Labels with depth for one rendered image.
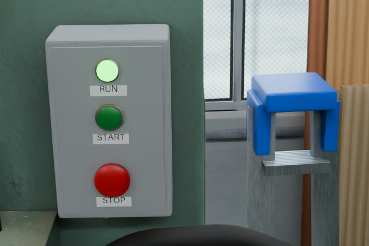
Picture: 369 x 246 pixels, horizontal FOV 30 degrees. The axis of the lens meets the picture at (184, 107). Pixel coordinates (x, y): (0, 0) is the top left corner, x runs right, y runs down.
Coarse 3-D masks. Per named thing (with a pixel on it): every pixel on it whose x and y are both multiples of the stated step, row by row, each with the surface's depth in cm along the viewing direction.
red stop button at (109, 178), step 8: (104, 168) 57; (112, 168) 57; (120, 168) 57; (96, 176) 58; (104, 176) 57; (112, 176) 57; (120, 176) 57; (128, 176) 58; (96, 184) 58; (104, 184) 58; (112, 184) 58; (120, 184) 58; (128, 184) 58; (104, 192) 58; (112, 192) 58; (120, 192) 58
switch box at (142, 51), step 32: (64, 32) 57; (96, 32) 57; (128, 32) 57; (160, 32) 57; (64, 64) 55; (128, 64) 55; (160, 64) 55; (64, 96) 56; (96, 96) 56; (128, 96) 56; (160, 96) 56; (64, 128) 57; (96, 128) 57; (128, 128) 57; (160, 128) 57; (64, 160) 58; (96, 160) 58; (128, 160) 58; (160, 160) 58; (64, 192) 59; (96, 192) 59; (128, 192) 59; (160, 192) 59
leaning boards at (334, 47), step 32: (320, 0) 199; (352, 0) 197; (320, 32) 202; (352, 32) 199; (320, 64) 204; (352, 64) 202; (352, 96) 191; (352, 128) 194; (352, 160) 196; (352, 192) 199; (352, 224) 202
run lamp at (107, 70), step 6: (102, 60) 55; (108, 60) 55; (114, 60) 55; (96, 66) 55; (102, 66) 55; (108, 66) 55; (114, 66) 55; (96, 72) 55; (102, 72) 55; (108, 72) 55; (114, 72) 55; (102, 78) 55; (108, 78) 55; (114, 78) 55
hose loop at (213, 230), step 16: (128, 240) 63; (144, 240) 62; (160, 240) 62; (176, 240) 62; (192, 240) 62; (208, 240) 62; (224, 240) 63; (240, 240) 63; (256, 240) 63; (272, 240) 64
